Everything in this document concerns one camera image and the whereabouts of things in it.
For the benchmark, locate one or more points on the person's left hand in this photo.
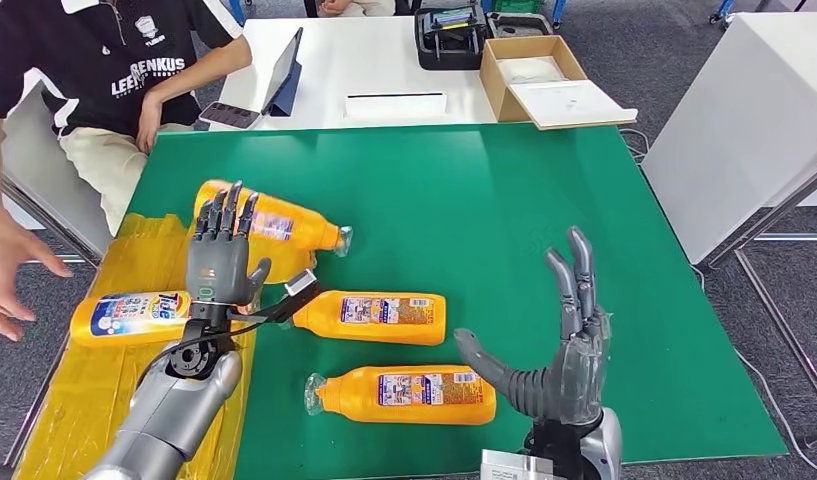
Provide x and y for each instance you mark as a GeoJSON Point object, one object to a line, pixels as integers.
{"type": "Point", "coordinates": [150, 122]}

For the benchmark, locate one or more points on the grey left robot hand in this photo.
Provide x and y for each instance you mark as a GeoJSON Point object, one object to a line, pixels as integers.
{"type": "Point", "coordinates": [219, 272]}

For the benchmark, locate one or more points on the person's right hand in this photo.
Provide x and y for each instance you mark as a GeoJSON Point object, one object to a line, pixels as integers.
{"type": "Point", "coordinates": [0, 265]}

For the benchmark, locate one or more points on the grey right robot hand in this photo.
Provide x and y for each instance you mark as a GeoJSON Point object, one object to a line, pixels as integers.
{"type": "Point", "coordinates": [577, 378]}

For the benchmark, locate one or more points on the orange detergent bottle clear cap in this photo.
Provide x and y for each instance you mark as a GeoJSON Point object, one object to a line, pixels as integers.
{"type": "Point", "coordinates": [355, 397]}
{"type": "Point", "coordinates": [375, 331]}
{"type": "Point", "coordinates": [130, 318]}
{"type": "Point", "coordinates": [295, 225]}

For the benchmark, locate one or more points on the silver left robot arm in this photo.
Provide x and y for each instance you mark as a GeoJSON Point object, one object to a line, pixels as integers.
{"type": "Point", "coordinates": [169, 411]}

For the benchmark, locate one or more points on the person's left forearm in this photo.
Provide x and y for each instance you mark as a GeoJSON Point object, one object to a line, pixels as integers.
{"type": "Point", "coordinates": [209, 71]}

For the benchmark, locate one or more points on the smartphone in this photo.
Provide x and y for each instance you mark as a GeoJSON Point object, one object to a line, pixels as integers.
{"type": "Point", "coordinates": [229, 114]}

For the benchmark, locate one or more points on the person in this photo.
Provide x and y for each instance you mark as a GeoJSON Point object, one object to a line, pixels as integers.
{"type": "Point", "coordinates": [356, 6]}
{"type": "Point", "coordinates": [83, 66]}

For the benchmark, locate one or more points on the grey side table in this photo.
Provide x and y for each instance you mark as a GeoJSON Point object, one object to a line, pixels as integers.
{"type": "Point", "coordinates": [50, 185]}

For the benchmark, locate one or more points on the tablet in dark case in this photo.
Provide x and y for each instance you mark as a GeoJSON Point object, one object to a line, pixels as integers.
{"type": "Point", "coordinates": [280, 71]}

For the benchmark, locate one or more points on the yellow taped plastic sheet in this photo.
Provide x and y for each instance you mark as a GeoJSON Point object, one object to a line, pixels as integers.
{"type": "Point", "coordinates": [70, 411]}

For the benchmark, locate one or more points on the green table mat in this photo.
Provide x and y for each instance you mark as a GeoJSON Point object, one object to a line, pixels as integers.
{"type": "Point", "coordinates": [481, 212]}

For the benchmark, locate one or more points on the white flat box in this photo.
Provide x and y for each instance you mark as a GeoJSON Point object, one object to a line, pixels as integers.
{"type": "Point", "coordinates": [395, 106]}

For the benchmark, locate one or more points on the white side table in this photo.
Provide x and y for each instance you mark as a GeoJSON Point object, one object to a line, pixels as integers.
{"type": "Point", "coordinates": [732, 132]}

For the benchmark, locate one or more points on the open cardboard box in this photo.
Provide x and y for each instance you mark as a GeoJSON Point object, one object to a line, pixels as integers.
{"type": "Point", "coordinates": [493, 89]}

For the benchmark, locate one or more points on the black tool case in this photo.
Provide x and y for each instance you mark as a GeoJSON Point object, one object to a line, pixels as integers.
{"type": "Point", "coordinates": [449, 56]}

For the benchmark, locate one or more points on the white bag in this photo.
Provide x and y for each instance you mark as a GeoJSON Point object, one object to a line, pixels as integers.
{"type": "Point", "coordinates": [533, 69]}

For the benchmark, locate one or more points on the grey moulded tray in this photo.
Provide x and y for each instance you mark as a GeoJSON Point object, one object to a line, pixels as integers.
{"type": "Point", "coordinates": [517, 24]}

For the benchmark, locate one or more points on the green plastic crate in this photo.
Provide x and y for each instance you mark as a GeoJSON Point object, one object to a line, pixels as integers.
{"type": "Point", "coordinates": [515, 4]}

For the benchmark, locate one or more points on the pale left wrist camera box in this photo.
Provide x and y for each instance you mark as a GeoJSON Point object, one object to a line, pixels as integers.
{"type": "Point", "coordinates": [295, 301]}

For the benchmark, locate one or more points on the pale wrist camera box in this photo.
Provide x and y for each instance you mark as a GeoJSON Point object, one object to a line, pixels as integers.
{"type": "Point", "coordinates": [514, 467]}
{"type": "Point", "coordinates": [295, 301]}

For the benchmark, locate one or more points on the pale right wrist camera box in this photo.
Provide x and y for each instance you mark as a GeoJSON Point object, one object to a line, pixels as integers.
{"type": "Point", "coordinates": [514, 467]}

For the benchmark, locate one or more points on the blue metal frame leg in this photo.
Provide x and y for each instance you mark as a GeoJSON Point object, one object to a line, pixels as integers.
{"type": "Point", "coordinates": [236, 9]}
{"type": "Point", "coordinates": [556, 8]}
{"type": "Point", "coordinates": [718, 9]}

